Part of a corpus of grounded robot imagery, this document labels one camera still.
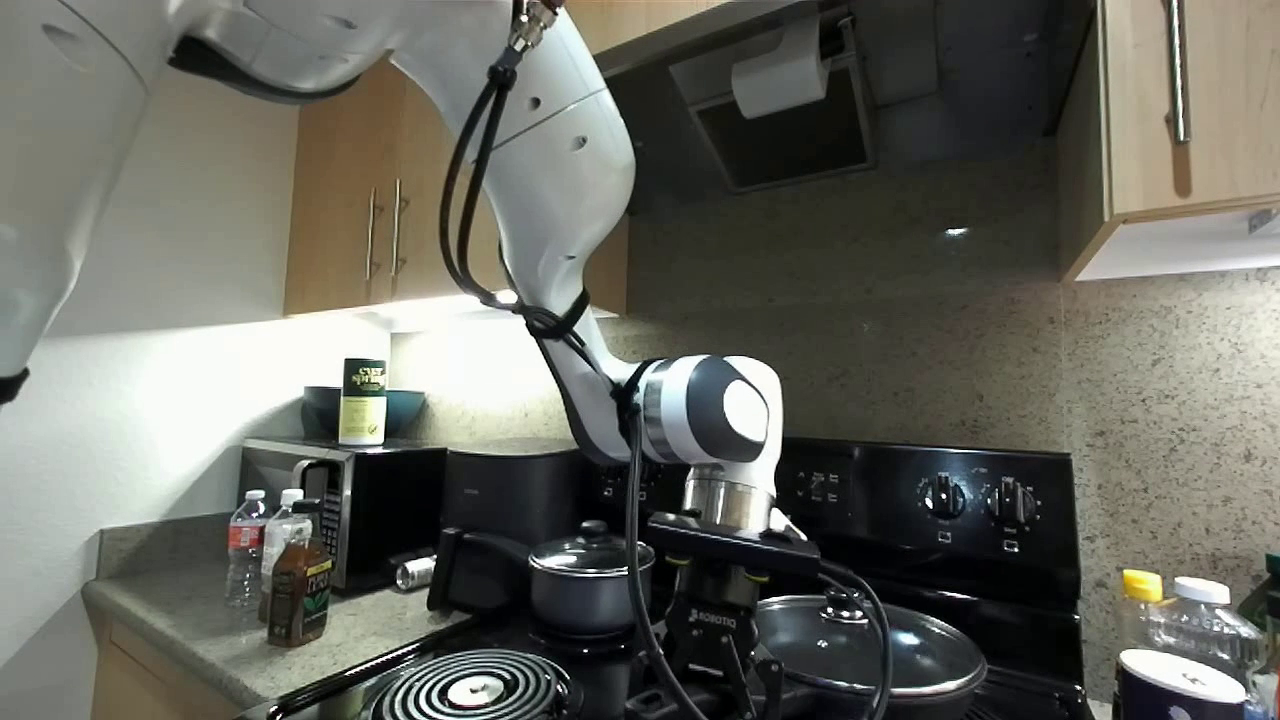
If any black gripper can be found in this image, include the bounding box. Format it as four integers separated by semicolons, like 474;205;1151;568
659;558;770;688

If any black pan with glass lid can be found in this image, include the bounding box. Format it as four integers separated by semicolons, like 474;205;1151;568
748;590;992;720

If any small grey saucepan with lid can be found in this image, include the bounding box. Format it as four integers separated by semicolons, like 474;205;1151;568
454;516;659;640

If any black air fryer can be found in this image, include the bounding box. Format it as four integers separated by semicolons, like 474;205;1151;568
429;443;594;618

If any black coil burner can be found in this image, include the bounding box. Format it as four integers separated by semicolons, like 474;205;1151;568
374;644;578;720

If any black electric stove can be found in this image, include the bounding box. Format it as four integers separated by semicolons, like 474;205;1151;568
273;429;1090;720

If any black microwave oven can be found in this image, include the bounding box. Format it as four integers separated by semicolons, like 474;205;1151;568
242;438;454;597

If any teal bowl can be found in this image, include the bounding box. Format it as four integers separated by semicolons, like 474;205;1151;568
302;379;433;450

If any white lidded jar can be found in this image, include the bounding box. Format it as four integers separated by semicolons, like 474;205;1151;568
1113;644;1253;720

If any dark range hood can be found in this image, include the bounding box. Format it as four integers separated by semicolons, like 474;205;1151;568
637;0;1073;194

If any clear bottle with white cap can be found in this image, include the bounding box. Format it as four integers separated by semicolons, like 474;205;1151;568
1156;571;1263;675

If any white range hood light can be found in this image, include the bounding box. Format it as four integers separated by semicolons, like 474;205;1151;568
728;11;832;124

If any dark glass bottle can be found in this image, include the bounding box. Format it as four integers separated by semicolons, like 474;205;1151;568
1235;552;1280;720

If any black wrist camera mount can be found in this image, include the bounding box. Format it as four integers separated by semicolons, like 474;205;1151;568
646;512;830;581

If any long metal cabinet handle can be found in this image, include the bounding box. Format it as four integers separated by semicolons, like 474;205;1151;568
1164;0;1196;153

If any wooden cabinet with one handle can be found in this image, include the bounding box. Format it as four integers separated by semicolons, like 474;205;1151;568
1056;0;1280;290

